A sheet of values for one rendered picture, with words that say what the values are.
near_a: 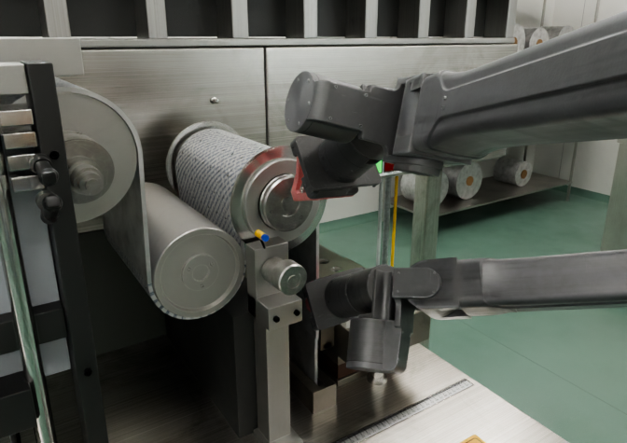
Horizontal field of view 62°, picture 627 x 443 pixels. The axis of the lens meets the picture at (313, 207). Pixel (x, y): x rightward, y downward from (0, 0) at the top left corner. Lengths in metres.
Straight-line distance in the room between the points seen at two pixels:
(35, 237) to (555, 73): 0.42
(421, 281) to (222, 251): 0.25
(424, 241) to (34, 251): 1.29
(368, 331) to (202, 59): 0.57
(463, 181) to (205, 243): 3.82
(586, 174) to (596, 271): 5.06
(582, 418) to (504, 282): 1.93
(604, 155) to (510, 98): 5.24
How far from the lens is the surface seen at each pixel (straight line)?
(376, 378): 0.94
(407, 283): 0.62
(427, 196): 1.60
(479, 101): 0.35
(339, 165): 0.56
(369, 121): 0.49
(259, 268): 0.68
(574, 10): 5.71
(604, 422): 2.54
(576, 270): 0.61
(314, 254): 0.77
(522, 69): 0.31
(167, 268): 0.67
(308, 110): 0.48
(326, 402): 0.88
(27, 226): 0.51
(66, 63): 0.56
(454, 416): 0.90
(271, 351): 0.73
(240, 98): 1.01
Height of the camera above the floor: 1.46
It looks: 18 degrees down
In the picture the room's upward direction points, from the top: straight up
